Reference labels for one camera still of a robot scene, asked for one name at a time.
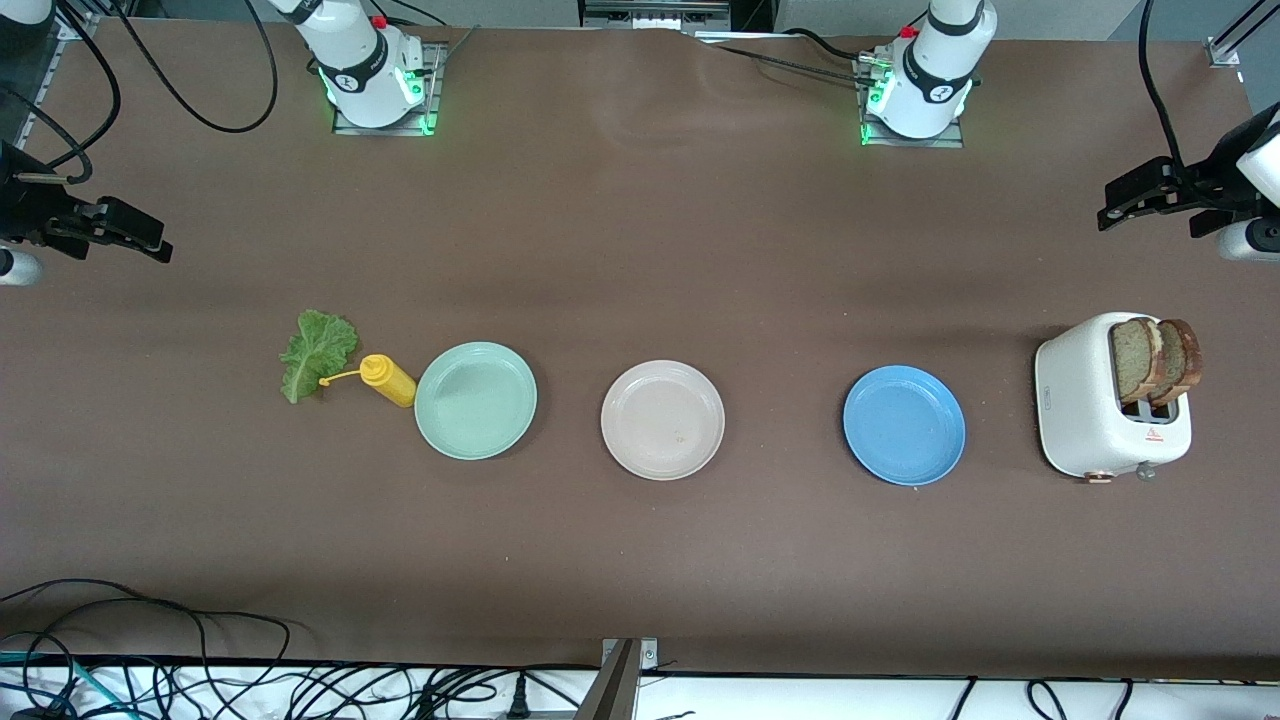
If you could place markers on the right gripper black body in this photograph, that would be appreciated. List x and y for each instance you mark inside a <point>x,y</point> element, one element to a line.
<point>22,208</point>

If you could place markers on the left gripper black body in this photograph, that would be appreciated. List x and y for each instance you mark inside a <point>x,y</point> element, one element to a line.
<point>1211,183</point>

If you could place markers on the brown bread slice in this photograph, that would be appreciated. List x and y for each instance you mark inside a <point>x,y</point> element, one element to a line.
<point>1132,360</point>
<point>1185,360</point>

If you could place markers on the green lettuce leaf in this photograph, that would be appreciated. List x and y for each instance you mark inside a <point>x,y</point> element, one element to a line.
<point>315,345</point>

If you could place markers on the yellow mustard squeeze bottle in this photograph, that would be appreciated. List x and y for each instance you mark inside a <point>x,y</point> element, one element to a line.
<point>390,382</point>

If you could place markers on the blue plate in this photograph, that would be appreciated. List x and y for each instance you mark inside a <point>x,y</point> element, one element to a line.
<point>904,425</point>

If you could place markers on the mint green plate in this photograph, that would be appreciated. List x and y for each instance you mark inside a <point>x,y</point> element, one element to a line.
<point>475,400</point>

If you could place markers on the beige plate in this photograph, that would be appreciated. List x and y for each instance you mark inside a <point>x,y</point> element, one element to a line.
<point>662,420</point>

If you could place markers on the white toaster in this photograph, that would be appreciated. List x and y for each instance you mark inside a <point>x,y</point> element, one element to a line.
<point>1075,400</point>

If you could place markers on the black power plug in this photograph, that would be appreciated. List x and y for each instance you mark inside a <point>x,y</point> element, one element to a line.
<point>518,700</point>

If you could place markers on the aluminium frame rail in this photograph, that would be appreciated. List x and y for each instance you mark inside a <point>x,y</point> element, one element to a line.
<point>55,90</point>
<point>1222,52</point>

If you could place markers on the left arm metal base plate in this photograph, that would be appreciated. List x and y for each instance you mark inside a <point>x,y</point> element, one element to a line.
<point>950,142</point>

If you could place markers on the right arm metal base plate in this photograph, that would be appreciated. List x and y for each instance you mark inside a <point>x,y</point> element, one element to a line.
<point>432,95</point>

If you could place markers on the aluminium profile bracket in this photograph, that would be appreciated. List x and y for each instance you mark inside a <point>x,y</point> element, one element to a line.
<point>615,680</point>

